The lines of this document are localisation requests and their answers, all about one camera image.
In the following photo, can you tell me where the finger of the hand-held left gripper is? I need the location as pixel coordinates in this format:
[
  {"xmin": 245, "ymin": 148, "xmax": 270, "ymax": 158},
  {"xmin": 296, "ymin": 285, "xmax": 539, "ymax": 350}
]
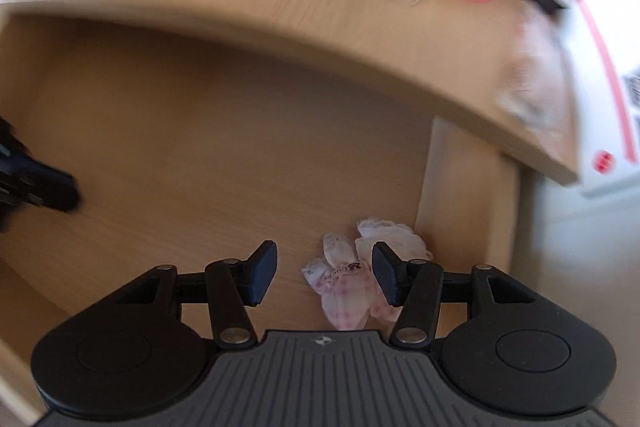
[{"xmin": 0, "ymin": 117, "xmax": 82, "ymax": 234}]

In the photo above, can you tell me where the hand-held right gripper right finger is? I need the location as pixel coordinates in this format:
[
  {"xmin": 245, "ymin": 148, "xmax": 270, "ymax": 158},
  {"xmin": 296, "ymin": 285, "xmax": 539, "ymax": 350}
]
[{"xmin": 371, "ymin": 241, "xmax": 551, "ymax": 350}]

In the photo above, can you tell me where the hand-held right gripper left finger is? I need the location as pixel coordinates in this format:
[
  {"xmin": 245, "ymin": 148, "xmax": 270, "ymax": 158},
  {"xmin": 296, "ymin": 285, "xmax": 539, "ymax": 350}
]
[{"xmin": 102, "ymin": 240, "xmax": 279, "ymax": 351}]

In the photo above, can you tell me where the wooden drawer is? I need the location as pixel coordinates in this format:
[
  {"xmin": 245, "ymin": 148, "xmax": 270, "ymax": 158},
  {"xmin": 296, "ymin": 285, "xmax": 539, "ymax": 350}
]
[{"xmin": 0, "ymin": 14, "xmax": 523, "ymax": 425}]

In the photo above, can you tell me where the clear plastic barcode packet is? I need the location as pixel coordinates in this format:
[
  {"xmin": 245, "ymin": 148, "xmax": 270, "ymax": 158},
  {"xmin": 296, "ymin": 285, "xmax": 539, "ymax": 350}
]
[{"xmin": 492, "ymin": 7, "xmax": 573, "ymax": 132}]

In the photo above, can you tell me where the white box red print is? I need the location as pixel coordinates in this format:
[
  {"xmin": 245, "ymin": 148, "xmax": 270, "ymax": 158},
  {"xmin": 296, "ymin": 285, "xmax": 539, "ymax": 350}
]
[{"xmin": 565, "ymin": 0, "xmax": 640, "ymax": 200}]

